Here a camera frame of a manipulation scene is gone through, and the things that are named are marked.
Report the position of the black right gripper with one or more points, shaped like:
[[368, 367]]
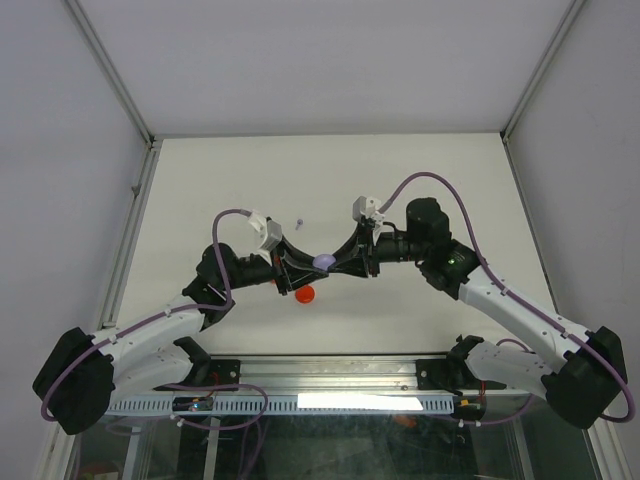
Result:
[[358, 255]]

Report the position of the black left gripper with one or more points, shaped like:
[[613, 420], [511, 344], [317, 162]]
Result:
[[296, 258]]

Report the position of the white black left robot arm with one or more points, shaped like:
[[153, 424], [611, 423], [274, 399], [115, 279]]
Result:
[[86, 373]]

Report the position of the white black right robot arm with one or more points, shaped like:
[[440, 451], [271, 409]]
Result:
[[577, 371]]

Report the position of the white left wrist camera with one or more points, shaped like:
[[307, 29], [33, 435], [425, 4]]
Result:
[[268, 234]]

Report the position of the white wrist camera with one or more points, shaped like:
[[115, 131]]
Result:
[[368, 208], [268, 234]]

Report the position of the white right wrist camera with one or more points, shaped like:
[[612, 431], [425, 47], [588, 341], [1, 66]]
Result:
[[368, 208]]

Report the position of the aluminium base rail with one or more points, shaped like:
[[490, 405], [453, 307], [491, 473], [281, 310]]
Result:
[[330, 372]]

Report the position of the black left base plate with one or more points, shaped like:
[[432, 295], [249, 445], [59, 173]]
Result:
[[224, 372]]

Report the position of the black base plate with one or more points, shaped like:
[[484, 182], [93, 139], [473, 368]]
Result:
[[224, 372], [449, 375]]

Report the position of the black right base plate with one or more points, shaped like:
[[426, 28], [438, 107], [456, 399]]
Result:
[[449, 375]]

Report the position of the grey slotted cable tray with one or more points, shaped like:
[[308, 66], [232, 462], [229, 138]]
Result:
[[303, 404]]

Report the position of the aluminium frame post right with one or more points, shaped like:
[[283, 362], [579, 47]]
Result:
[[551, 50]]

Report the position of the aluminium frame post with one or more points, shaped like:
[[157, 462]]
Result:
[[96, 47], [551, 50]]

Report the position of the aluminium frame post left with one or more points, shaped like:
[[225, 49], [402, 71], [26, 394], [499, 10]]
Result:
[[96, 47]]

